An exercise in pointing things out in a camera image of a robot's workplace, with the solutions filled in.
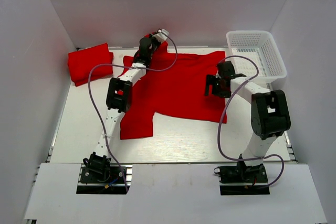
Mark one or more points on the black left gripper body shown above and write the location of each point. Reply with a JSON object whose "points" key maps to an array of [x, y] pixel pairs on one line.
{"points": [[155, 44]]}

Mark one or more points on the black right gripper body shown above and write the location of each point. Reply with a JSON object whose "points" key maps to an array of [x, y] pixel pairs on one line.
{"points": [[217, 88]]}

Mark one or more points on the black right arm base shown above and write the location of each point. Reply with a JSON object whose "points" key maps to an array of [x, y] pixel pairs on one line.
{"points": [[242, 180]]}

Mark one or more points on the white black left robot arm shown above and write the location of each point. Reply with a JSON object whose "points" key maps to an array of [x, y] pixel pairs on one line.
{"points": [[119, 98]]}

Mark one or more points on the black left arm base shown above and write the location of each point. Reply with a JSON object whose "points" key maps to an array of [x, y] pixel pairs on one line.
{"points": [[99, 177]]}

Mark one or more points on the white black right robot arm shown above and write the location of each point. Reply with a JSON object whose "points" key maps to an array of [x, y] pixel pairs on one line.
{"points": [[269, 114]]}

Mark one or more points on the folded red t-shirt stack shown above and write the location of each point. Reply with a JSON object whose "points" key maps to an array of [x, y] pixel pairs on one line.
{"points": [[81, 62]]}

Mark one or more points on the white plastic basket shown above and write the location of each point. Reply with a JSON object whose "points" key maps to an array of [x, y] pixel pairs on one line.
{"points": [[256, 47]]}

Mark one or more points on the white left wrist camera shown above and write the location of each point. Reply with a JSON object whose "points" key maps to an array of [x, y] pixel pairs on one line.
{"points": [[163, 31]]}

